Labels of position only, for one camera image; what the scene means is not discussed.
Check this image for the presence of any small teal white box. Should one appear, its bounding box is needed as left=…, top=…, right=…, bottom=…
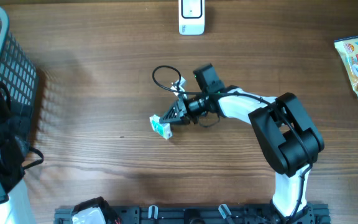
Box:
left=149, top=114, right=173, bottom=139

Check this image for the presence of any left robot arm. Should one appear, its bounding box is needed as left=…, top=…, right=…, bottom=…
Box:
left=0, top=81, right=44, bottom=223

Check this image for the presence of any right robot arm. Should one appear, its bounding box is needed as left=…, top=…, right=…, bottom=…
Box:
left=154, top=63, right=324, bottom=223

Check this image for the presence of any white barcode scanner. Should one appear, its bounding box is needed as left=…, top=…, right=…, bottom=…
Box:
left=178, top=0, right=205, bottom=35

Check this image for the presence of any dark grey plastic shopping basket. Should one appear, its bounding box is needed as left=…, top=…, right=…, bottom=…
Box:
left=0, top=7, right=39, bottom=113

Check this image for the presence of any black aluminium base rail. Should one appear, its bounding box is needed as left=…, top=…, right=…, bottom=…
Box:
left=53, top=203, right=331, bottom=224

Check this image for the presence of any right black camera cable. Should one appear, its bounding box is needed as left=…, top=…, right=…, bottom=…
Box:
left=152, top=65, right=313, bottom=218

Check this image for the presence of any black camera cable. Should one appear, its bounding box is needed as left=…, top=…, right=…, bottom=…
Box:
left=22, top=146, right=45, bottom=171
left=152, top=65, right=313, bottom=218

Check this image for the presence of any left black camera cable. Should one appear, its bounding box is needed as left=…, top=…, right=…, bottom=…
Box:
left=22, top=146, right=45, bottom=171

